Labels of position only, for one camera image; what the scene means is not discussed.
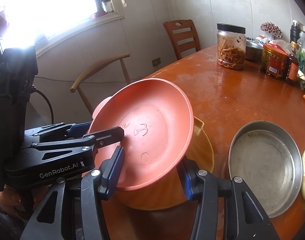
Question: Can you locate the clear jar black lid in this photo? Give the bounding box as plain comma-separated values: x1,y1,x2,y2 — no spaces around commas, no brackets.
217,23,246,70

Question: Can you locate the red tissue pack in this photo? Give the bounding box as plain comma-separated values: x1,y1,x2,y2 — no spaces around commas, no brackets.
255,35,291,54

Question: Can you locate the small steel basin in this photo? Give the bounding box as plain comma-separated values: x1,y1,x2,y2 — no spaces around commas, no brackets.
245,39,263,62

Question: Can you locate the window with sill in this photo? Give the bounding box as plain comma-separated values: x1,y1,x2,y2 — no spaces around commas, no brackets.
0,0,124,56

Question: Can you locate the black thermos flask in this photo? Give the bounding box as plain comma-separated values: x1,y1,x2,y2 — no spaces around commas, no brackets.
290,20,303,43

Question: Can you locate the curved light wood chair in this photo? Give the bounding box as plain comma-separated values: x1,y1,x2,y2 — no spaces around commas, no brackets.
70,52,132,116

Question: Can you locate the dark sauce bottle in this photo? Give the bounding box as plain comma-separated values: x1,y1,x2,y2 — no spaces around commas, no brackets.
285,41,299,85

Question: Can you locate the low wall outlet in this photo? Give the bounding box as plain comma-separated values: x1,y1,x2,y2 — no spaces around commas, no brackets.
152,57,161,67

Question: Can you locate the orange pig-shaped plate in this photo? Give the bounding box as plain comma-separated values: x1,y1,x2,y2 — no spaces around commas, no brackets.
89,78,194,191

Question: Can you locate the black camera cable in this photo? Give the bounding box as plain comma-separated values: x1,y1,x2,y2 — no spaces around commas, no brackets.
29,87,55,125

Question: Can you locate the yellow shell-shaped plate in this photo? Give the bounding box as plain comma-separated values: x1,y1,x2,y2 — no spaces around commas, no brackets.
115,116,215,211

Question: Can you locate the clear plastic water bottle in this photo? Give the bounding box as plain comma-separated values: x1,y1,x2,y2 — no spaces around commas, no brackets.
297,31,305,74

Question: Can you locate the dried flower bouquet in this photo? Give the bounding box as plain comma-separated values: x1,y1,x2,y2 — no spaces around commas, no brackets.
260,22,283,38

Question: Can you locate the red chili sauce jar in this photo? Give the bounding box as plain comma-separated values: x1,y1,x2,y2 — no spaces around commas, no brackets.
260,43,287,79

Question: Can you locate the steel round pan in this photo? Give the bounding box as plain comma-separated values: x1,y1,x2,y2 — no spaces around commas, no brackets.
228,120,303,218

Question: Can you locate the brown wooden slat chair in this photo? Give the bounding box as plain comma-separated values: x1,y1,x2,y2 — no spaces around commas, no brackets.
163,20,201,60

